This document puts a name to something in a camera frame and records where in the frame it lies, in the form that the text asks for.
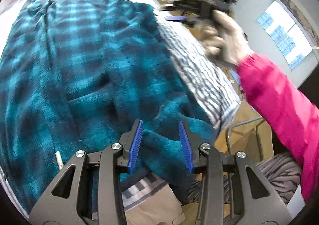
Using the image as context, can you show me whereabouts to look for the white gloved right hand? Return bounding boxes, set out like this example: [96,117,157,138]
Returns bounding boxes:
[195,10,254,66]

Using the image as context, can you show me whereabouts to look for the pink sleeved right forearm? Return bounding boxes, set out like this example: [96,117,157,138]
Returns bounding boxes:
[237,53,318,201]

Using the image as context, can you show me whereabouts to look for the zebra patterned trousers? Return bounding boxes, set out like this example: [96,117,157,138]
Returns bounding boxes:
[186,151,303,207]

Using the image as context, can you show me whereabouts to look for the striped grey white bed sheet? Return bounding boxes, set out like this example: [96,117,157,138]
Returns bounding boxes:
[0,0,242,131]

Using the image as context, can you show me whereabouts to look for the teal plaid fleece shirt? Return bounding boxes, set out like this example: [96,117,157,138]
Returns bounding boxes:
[1,0,216,212]

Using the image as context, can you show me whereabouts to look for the window with city view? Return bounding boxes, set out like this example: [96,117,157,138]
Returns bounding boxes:
[257,1,312,70]

